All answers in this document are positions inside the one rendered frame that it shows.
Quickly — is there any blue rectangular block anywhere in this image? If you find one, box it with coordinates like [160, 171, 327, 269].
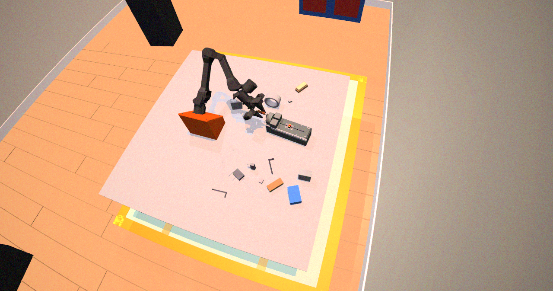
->
[287, 185, 302, 205]

